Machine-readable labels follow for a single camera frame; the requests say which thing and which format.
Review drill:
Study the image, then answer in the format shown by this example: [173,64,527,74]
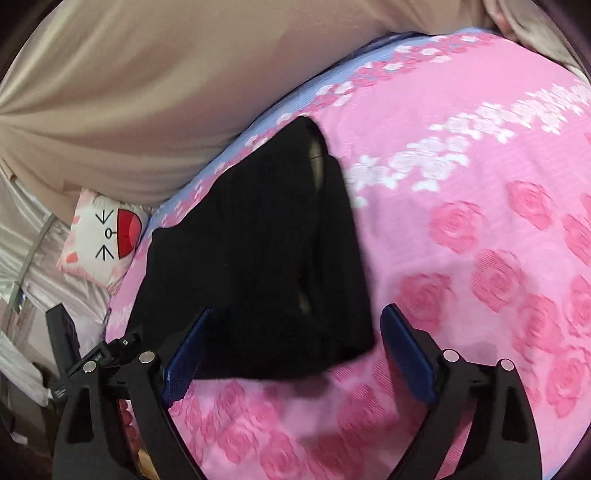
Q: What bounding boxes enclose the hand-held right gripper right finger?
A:
[379,304,544,480]

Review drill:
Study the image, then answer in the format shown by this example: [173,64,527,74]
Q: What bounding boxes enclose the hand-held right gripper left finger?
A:
[53,308,214,480]

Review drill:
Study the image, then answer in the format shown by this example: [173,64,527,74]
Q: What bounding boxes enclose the black pants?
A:
[133,115,378,385]

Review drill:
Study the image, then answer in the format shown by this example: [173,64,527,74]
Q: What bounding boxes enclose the white satin sheet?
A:
[0,173,114,409]

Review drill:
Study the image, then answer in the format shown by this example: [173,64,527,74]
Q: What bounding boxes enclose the white cat face pillow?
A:
[57,186,154,295]

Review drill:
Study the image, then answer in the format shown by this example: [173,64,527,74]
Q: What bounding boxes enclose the pink floral blanket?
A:
[105,27,591,480]

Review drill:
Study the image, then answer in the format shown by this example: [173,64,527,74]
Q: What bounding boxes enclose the beige padded headboard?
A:
[0,0,502,219]

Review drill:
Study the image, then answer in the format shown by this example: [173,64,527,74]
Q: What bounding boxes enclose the beige cloth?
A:
[482,0,589,81]

